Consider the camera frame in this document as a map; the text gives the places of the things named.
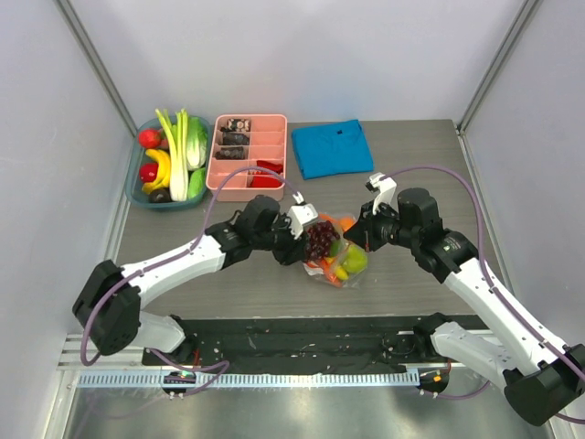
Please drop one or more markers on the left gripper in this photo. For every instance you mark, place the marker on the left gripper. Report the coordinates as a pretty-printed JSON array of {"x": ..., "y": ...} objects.
[{"x": 294, "y": 250}]

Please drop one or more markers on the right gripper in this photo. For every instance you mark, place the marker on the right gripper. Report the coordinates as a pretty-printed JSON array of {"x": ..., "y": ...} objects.
[{"x": 370, "y": 230}]

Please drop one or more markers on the small orange fruit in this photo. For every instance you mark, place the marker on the small orange fruit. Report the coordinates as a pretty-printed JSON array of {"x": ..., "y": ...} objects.
[{"x": 346, "y": 223}]

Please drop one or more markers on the green pear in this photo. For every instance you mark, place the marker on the green pear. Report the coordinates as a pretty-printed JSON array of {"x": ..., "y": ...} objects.
[{"x": 356, "y": 260}]

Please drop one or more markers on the green orange mango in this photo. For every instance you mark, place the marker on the green orange mango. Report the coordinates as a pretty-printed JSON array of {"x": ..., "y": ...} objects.
[{"x": 338, "y": 248}]

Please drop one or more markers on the purple grape bunch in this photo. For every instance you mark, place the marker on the purple grape bunch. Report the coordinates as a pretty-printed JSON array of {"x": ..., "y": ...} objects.
[{"x": 318, "y": 240}]

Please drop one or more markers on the clear zip top bag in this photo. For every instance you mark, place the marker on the clear zip top bag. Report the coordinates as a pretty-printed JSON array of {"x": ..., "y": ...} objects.
[{"x": 353, "y": 278}]

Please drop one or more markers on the orange carrot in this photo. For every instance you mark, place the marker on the orange carrot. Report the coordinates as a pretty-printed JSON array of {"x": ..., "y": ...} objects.
[{"x": 324, "y": 271}]

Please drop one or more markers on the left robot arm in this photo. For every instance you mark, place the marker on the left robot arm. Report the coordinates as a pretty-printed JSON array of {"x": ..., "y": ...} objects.
[{"x": 111, "y": 305}]

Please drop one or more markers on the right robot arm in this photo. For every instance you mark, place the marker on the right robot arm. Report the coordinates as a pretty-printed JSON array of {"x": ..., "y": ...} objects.
[{"x": 538, "y": 372}]

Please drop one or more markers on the teal food bowl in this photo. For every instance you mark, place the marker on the teal food bowl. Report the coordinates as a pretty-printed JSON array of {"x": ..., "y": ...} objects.
[{"x": 133, "y": 184}]

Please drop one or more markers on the blue folded cloth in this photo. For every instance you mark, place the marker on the blue folded cloth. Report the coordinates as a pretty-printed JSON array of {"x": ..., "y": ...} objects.
[{"x": 332, "y": 149}]

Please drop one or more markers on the dark sushi roll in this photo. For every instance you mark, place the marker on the dark sushi roll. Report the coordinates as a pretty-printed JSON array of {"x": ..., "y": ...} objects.
[
  {"x": 234, "y": 139},
  {"x": 236, "y": 125},
  {"x": 231, "y": 153}
]

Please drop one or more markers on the pink divided tray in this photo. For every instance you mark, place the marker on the pink divided tray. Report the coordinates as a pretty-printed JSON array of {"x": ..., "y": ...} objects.
[{"x": 229, "y": 179}]

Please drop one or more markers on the dark brown avocado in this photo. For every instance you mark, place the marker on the dark brown avocado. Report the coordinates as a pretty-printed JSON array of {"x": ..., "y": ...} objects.
[{"x": 159, "y": 196}]

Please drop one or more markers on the yellow banana bunch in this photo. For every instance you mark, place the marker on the yellow banana bunch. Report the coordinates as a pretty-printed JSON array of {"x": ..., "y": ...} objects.
[{"x": 163, "y": 172}]

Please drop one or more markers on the green lettuce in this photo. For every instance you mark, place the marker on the green lettuce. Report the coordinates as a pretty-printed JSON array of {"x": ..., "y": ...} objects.
[{"x": 196, "y": 156}]

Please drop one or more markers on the red strawberry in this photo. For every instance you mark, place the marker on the red strawberry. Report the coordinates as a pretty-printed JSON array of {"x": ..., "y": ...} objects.
[{"x": 148, "y": 172}]

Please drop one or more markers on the green celery stalks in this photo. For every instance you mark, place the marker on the green celery stalks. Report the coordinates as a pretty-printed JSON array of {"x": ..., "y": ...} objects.
[{"x": 176, "y": 138}]

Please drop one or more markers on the red apple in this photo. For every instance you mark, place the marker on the red apple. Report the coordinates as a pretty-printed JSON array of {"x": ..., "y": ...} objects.
[{"x": 149, "y": 138}]

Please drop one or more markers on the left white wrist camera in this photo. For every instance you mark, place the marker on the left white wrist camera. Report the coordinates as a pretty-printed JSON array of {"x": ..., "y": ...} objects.
[{"x": 301, "y": 215}]

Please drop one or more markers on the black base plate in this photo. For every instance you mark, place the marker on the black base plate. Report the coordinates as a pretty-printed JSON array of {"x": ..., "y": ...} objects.
[{"x": 308, "y": 346}]

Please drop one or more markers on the perforated cable rail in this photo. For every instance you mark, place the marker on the perforated cable rail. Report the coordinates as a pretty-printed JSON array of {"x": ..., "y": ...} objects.
[{"x": 154, "y": 378}]

